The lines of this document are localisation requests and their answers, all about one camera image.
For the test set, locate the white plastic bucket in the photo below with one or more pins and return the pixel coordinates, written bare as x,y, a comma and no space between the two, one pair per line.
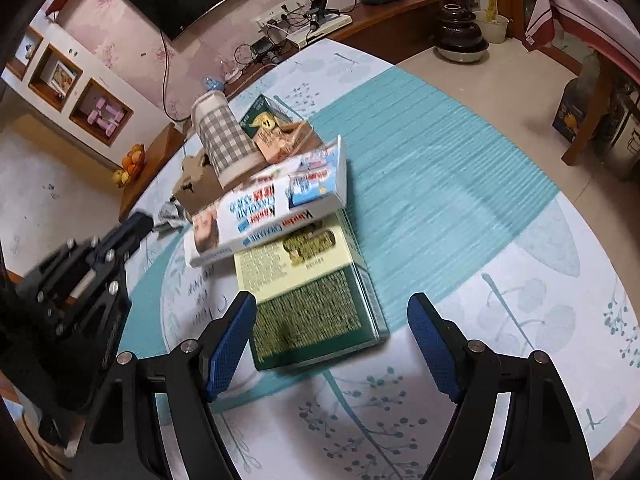
495,30

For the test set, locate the white photo frame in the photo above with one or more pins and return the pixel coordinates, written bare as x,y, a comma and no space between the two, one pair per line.
62,77

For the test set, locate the brown ceramic jar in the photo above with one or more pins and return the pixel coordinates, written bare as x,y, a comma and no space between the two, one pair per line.
457,30

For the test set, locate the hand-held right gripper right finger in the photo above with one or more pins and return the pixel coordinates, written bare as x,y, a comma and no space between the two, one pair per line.
432,345

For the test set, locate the pink dumbbells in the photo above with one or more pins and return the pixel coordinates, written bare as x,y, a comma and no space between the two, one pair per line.
105,115

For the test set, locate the green printed box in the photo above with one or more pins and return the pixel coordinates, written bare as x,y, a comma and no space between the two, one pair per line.
310,310

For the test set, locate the white set-top box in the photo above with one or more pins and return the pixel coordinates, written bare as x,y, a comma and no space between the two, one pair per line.
325,25

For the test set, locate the pink brown carton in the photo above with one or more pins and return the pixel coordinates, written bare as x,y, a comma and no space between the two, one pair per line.
285,147

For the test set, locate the metal basin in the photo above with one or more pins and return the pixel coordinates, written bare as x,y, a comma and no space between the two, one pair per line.
462,56

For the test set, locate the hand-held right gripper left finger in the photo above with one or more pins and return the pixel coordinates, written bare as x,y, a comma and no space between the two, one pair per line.
232,345

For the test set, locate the pink tablecloth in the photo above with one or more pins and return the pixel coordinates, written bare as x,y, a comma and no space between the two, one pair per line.
575,15

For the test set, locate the white wall socket panel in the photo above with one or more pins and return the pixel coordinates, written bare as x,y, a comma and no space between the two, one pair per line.
280,10

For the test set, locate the dark blue cardboard box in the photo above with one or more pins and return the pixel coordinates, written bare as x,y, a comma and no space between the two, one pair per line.
570,115

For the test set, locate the brown cardboard box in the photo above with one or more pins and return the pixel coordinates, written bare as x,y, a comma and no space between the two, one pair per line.
200,185

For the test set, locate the fruit bowl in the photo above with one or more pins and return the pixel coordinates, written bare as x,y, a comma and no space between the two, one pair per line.
131,165

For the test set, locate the blue snow globe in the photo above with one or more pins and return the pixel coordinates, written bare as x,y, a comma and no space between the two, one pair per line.
212,83

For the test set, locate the grey crumpled wrapper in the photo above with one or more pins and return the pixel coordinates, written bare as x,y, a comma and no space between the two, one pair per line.
170,217

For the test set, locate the small green carton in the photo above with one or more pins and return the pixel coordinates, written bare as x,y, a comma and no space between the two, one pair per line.
260,115

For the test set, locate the white printed carton box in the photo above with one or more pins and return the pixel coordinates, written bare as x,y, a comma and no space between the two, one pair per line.
260,210

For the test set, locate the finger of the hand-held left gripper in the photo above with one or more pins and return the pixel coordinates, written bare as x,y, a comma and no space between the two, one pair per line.
130,232

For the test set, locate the teal white leaf-print tablecloth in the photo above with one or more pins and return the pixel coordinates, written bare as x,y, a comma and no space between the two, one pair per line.
450,160

